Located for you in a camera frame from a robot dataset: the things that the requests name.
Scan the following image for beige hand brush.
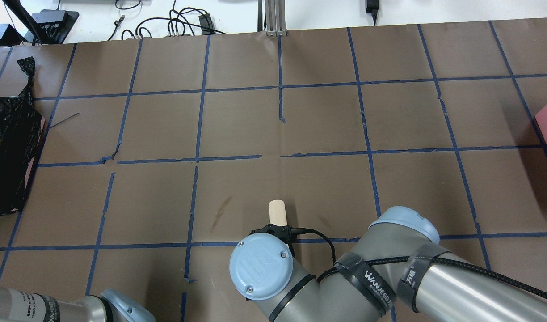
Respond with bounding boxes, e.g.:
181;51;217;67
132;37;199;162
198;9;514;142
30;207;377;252
268;199;288;227

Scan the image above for aluminium frame post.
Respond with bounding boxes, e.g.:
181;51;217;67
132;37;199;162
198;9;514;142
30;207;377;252
265;0;288;37

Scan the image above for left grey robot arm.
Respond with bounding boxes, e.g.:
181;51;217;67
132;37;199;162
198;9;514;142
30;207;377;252
0;287;156;322

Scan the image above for black plastic bag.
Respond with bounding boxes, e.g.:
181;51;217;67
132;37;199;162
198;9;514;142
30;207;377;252
0;56;43;216

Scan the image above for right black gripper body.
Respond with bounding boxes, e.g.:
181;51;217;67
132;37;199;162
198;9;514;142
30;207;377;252
249;223;296;258

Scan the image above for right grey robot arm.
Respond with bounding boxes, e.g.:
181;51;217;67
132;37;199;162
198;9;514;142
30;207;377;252
229;200;547;322

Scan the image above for black power brick top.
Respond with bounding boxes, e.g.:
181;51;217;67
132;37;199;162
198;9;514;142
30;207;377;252
198;13;216;35

